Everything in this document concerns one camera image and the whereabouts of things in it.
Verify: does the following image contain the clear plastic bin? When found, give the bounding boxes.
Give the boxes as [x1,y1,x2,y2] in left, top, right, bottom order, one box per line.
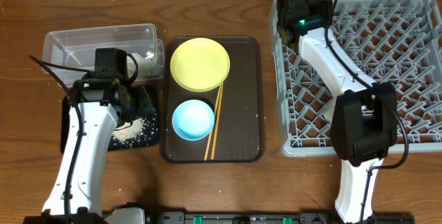
[42,24,164,87]

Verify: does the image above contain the rice food waste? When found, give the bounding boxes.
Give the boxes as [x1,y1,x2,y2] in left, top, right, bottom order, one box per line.
[108,113,160,151]

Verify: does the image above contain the wooden chopstick left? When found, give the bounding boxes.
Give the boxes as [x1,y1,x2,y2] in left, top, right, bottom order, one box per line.
[204,83,223,161]

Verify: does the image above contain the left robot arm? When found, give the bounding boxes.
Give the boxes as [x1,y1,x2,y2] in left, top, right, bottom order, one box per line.
[23,48,155,223]

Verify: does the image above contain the light blue bowl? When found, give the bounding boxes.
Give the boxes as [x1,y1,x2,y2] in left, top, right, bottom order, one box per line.
[171,100,215,141]

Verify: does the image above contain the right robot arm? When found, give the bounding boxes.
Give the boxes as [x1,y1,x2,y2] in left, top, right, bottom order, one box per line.
[276,0,397,223]

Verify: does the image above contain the grey dishwasher rack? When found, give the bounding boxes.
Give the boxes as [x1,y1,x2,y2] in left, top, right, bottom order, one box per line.
[268,0,441,157]

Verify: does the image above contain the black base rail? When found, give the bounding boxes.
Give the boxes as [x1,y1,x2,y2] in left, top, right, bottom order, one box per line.
[103,203,415,224]

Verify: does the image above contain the wooden chopstick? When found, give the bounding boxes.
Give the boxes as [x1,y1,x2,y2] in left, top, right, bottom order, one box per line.
[204,83,223,161]
[211,83,224,160]

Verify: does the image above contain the dark brown serving tray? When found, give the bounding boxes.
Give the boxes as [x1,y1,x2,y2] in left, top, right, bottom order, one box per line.
[160,37,265,163]

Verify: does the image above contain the white napkin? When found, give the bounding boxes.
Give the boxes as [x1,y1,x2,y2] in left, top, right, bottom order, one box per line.
[127,51,157,77]

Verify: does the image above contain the black waste tray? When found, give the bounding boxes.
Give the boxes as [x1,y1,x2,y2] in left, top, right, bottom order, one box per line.
[60,86,160,153]

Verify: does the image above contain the yellow plate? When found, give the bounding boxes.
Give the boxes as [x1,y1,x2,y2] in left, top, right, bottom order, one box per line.
[170,37,231,92]

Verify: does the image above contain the wooden chopstick right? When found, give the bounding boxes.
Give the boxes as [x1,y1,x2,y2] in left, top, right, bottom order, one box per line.
[211,83,224,160]

